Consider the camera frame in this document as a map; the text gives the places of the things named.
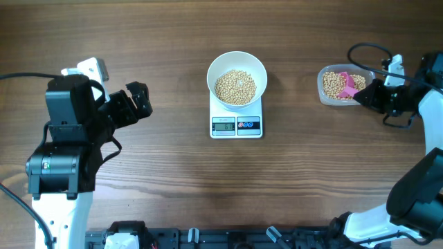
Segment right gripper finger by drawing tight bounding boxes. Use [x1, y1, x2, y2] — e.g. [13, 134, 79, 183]
[353, 95, 385, 113]
[353, 79, 384, 100]

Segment pink plastic measuring scoop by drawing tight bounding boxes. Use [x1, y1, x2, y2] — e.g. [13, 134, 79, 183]
[337, 72, 359, 98]

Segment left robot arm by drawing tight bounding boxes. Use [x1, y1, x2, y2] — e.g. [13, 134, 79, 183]
[26, 75, 152, 248]

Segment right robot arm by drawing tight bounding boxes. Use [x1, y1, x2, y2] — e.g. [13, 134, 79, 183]
[317, 52, 442, 248]

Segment white digital kitchen scale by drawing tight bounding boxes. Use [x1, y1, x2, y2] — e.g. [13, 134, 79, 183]
[209, 94, 264, 139]

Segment soybeans in white bowl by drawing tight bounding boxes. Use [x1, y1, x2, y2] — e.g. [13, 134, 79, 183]
[215, 69, 257, 106]

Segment white bowl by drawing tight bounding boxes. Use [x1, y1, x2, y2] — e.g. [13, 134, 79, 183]
[206, 51, 268, 109]

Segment clear plastic container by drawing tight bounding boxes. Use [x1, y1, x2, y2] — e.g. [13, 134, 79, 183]
[317, 64, 375, 106]

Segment pile of soybeans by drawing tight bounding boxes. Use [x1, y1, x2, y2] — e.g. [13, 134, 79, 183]
[322, 72, 366, 100]

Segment left black cable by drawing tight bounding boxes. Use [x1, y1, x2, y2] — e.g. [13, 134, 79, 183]
[0, 72, 63, 249]

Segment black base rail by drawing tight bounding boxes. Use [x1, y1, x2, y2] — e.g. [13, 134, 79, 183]
[84, 226, 338, 249]

